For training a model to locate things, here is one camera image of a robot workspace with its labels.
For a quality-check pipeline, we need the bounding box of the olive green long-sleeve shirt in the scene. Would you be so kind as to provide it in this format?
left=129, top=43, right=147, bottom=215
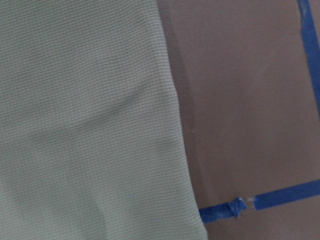
left=0, top=0, right=208, bottom=240

